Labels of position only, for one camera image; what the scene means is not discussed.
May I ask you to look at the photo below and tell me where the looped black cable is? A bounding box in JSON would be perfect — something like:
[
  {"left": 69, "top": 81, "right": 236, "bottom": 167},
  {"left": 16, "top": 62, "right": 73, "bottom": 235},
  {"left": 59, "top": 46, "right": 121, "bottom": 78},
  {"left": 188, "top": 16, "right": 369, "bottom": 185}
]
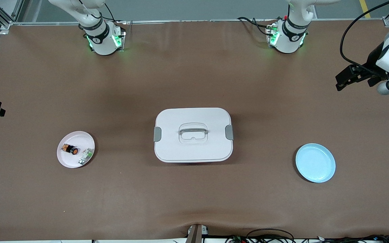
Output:
[{"left": 247, "top": 228, "right": 294, "bottom": 243}]

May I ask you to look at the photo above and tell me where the orange push button switch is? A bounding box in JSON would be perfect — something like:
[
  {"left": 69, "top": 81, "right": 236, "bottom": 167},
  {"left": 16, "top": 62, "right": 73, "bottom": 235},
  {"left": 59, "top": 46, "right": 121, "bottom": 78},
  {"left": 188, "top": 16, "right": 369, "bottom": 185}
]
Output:
[{"left": 62, "top": 143, "right": 79, "bottom": 156}]

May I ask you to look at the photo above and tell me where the grey lid handle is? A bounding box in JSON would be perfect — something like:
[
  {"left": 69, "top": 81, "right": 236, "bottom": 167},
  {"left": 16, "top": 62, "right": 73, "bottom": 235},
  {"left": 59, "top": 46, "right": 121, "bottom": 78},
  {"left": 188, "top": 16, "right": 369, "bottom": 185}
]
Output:
[{"left": 179, "top": 125, "right": 208, "bottom": 135}]

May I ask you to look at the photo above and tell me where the light blue round plate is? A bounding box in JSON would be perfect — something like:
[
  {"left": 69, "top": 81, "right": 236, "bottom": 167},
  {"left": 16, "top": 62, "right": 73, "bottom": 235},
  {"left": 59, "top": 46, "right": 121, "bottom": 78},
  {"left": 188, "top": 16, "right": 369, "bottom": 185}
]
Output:
[{"left": 295, "top": 143, "right": 336, "bottom": 183}]

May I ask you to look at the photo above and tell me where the black base power cable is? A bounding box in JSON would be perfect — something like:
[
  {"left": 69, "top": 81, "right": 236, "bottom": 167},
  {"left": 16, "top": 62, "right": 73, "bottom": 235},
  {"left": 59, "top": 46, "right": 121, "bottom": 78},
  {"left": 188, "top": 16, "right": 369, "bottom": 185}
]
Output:
[{"left": 237, "top": 16, "right": 276, "bottom": 37}]

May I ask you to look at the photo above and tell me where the brown camera mount bracket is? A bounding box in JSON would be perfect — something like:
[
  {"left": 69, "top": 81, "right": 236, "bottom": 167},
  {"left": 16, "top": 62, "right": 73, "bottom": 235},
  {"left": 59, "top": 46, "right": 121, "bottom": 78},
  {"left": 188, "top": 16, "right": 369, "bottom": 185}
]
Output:
[{"left": 185, "top": 224, "right": 209, "bottom": 243}]

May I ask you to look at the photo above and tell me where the pink round plate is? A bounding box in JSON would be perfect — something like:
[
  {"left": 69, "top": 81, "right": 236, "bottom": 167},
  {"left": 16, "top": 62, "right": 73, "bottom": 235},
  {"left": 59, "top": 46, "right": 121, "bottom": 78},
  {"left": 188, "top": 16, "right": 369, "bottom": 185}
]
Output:
[{"left": 57, "top": 131, "right": 96, "bottom": 168}]

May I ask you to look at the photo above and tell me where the white lidded storage box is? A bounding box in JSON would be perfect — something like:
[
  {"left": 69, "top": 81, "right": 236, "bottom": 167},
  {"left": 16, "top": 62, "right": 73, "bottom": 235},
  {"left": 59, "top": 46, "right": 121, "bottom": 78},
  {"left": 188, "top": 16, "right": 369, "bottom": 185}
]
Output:
[{"left": 153, "top": 107, "right": 234, "bottom": 163}]

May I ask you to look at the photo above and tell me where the brown table mat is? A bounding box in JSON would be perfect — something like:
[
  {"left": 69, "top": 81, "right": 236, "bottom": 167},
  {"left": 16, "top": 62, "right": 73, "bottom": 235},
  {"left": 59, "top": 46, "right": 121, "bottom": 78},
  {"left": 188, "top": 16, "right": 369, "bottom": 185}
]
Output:
[{"left": 0, "top": 20, "right": 389, "bottom": 242}]

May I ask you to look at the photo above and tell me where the tangled cable bundle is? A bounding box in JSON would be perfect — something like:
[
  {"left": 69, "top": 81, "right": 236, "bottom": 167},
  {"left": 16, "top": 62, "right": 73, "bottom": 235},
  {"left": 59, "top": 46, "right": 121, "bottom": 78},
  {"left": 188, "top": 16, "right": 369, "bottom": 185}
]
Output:
[{"left": 316, "top": 234, "right": 389, "bottom": 243}]

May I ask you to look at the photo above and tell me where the small green white component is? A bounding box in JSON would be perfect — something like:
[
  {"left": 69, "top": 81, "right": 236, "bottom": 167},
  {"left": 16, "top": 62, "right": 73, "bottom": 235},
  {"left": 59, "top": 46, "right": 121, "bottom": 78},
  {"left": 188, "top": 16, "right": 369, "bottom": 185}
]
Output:
[{"left": 78, "top": 148, "right": 94, "bottom": 166}]

